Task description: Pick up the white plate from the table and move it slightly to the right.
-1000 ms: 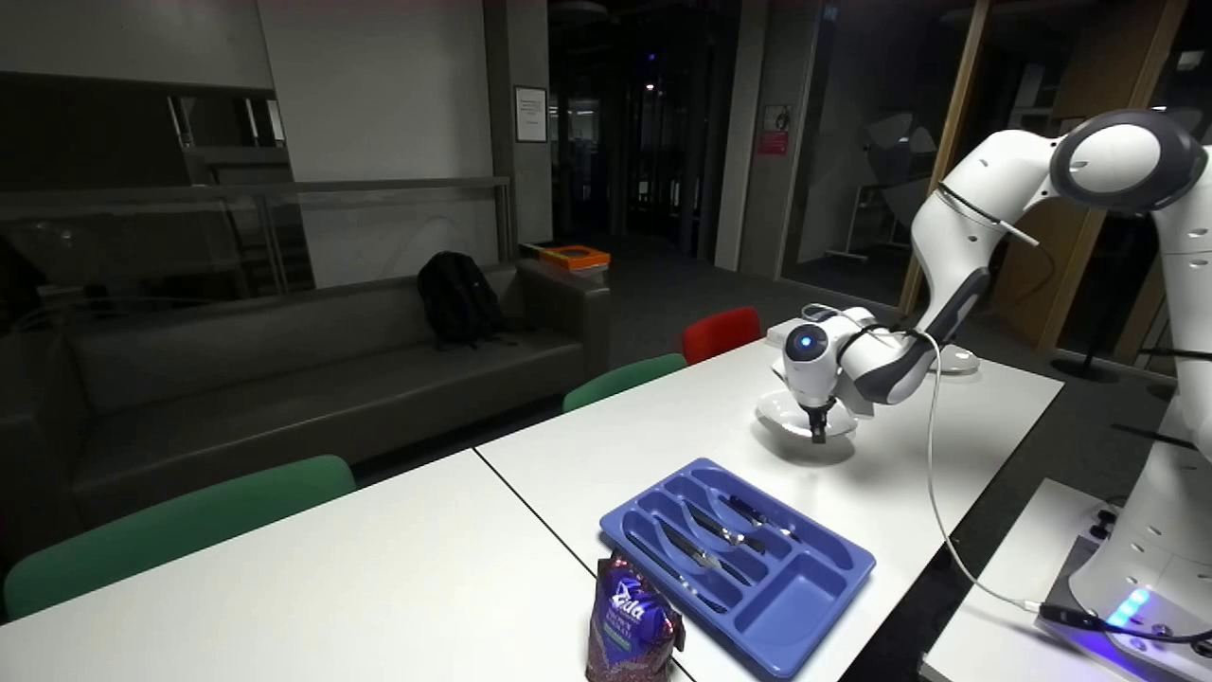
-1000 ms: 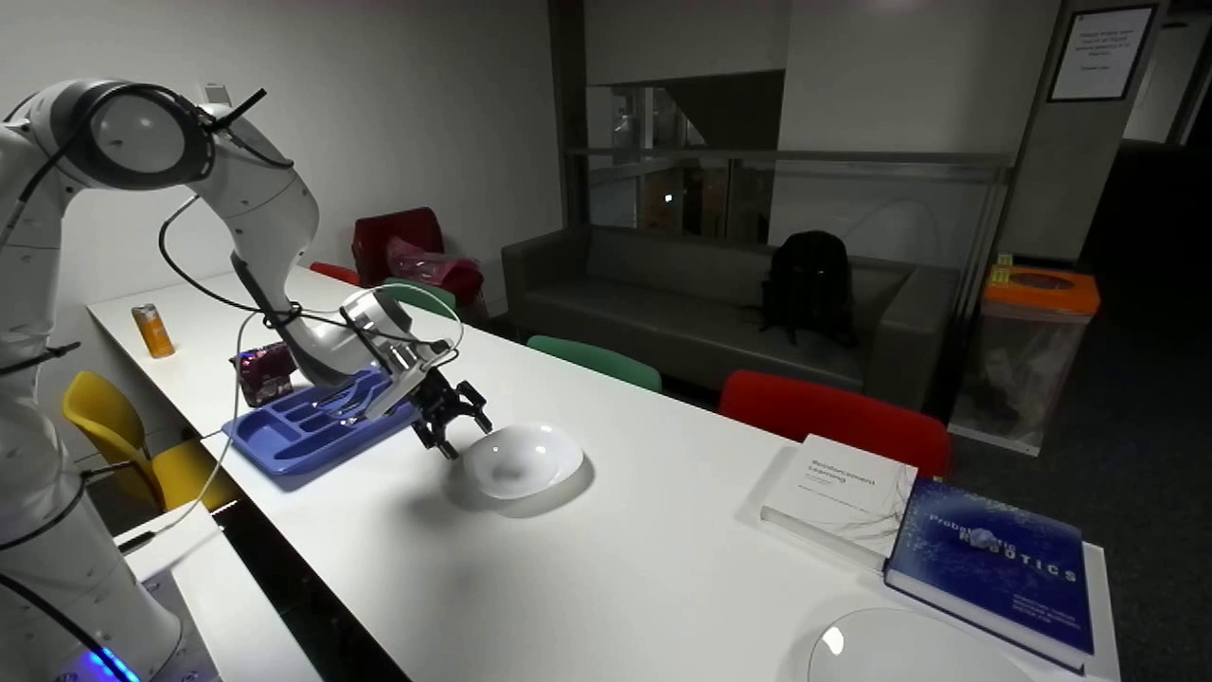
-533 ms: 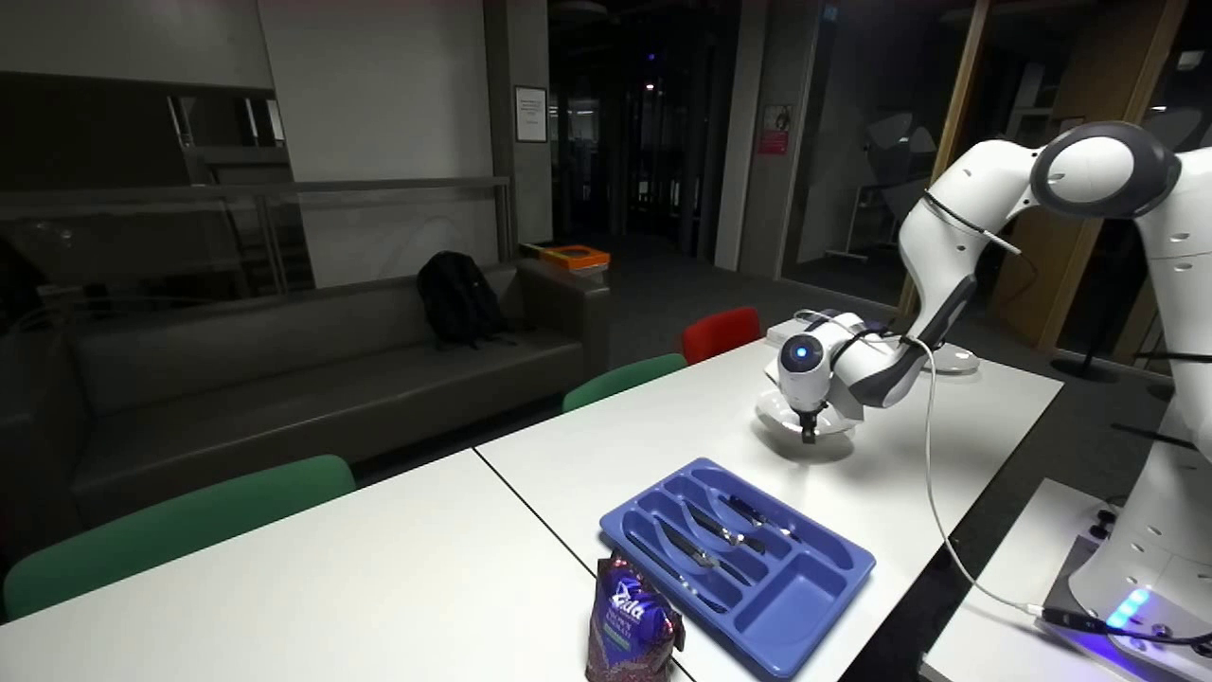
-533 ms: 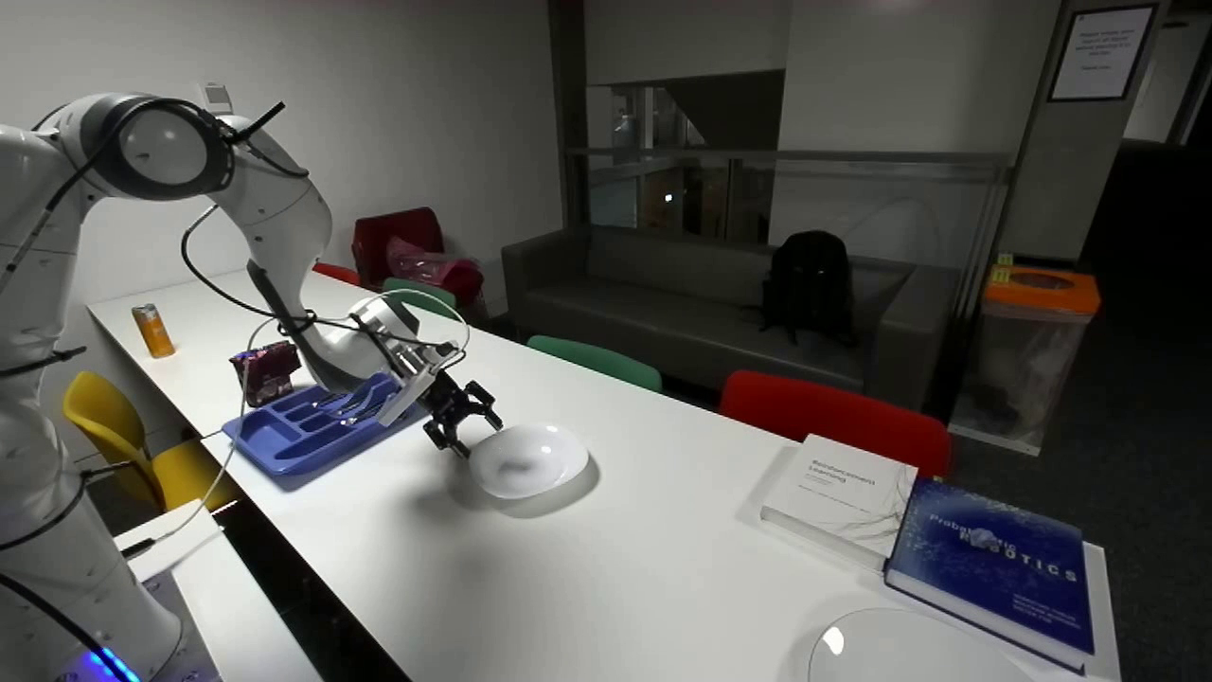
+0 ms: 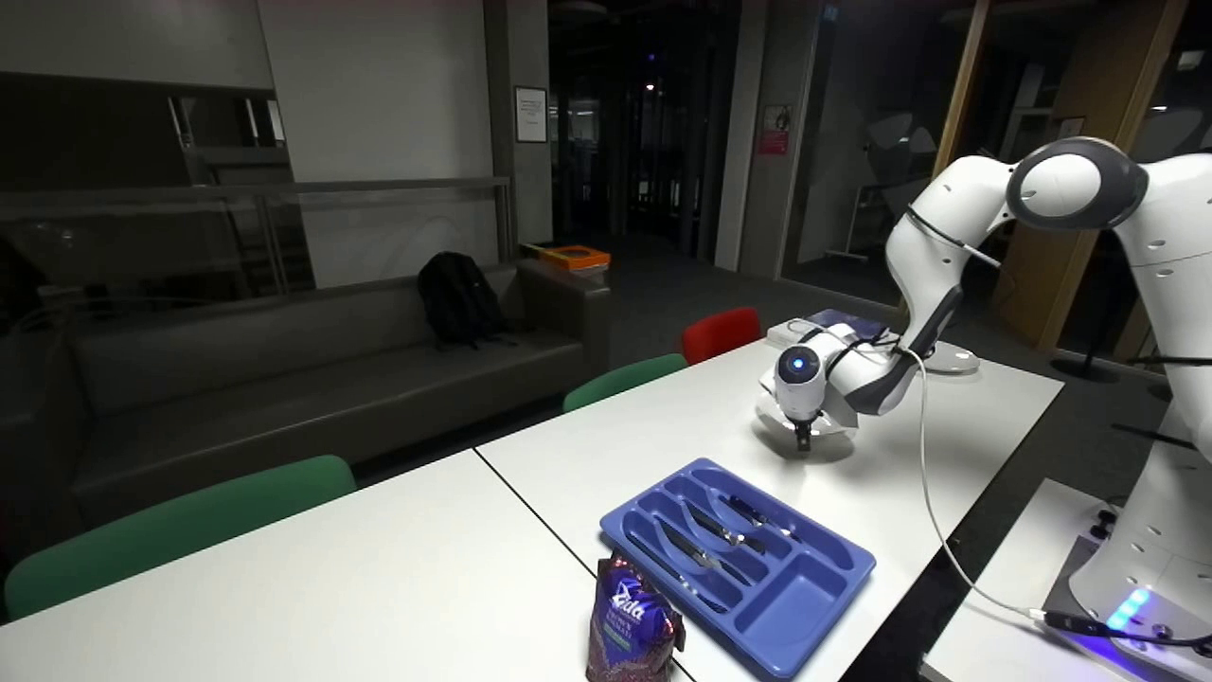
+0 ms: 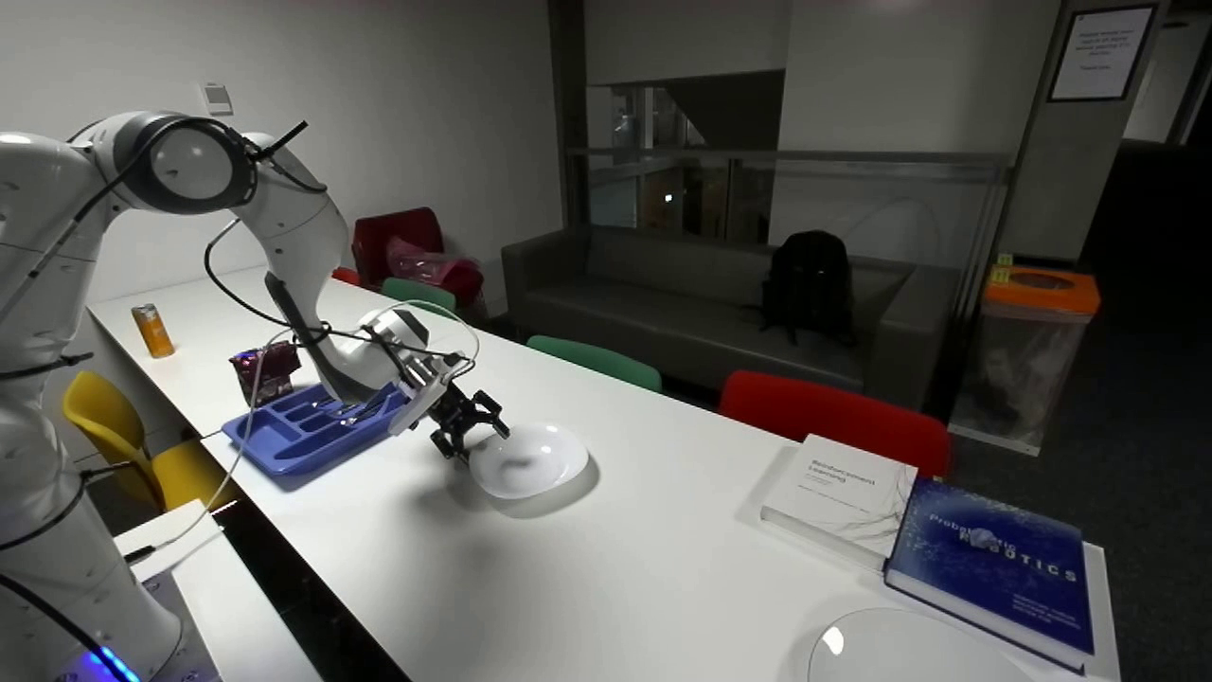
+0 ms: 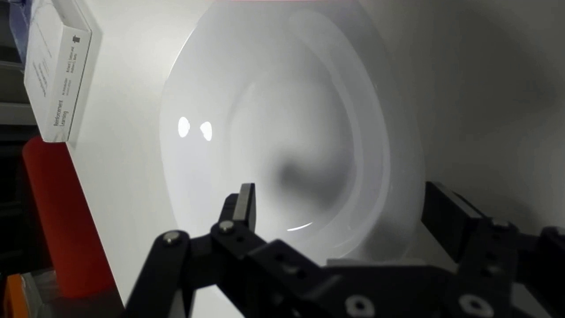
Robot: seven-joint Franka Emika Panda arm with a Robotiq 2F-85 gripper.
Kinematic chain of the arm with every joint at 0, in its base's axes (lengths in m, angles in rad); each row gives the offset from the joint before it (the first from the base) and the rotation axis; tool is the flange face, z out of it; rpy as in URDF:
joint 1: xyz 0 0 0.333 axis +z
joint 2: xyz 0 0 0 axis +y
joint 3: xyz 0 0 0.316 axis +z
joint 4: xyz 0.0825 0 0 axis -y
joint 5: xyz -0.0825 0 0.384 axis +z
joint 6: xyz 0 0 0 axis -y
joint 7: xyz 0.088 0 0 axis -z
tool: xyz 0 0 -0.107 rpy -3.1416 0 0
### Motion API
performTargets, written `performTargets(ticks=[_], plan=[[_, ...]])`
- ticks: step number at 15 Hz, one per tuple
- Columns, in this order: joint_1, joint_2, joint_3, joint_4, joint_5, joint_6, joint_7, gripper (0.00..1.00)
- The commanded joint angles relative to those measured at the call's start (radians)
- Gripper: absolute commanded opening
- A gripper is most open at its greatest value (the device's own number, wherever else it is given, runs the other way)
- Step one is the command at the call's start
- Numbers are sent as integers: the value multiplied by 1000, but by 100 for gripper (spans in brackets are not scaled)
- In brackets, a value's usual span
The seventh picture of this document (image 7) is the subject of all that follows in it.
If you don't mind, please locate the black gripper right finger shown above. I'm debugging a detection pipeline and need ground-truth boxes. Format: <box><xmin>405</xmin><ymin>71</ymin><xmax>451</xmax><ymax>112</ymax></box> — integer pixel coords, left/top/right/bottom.
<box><xmin>422</xmin><ymin>181</ymin><xmax>565</xmax><ymax>318</ymax></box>

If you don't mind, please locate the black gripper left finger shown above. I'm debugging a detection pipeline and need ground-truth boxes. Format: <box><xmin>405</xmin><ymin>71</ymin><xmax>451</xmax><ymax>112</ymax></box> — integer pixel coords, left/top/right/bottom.
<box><xmin>122</xmin><ymin>182</ymin><xmax>332</xmax><ymax>318</ymax></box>

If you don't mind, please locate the white deep plate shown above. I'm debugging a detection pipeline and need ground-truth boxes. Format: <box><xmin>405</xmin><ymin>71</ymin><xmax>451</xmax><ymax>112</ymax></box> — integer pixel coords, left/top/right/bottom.
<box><xmin>157</xmin><ymin>0</ymin><xmax>429</xmax><ymax>267</ymax></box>

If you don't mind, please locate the red chair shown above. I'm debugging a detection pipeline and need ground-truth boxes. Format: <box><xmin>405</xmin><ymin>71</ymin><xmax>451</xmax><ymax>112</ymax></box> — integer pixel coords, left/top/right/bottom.
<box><xmin>21</xmin><ymin>136</ymin><xmax>119</xmax><ymax>304</ymax></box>

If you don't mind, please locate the bin with orange lid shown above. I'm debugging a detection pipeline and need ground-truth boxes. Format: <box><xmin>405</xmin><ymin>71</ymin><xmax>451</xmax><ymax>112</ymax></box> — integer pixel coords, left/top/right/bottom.
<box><xmin>2</xmin><ymin>272</ymin><xmax>60</xmax><ymax>318</ymax></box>

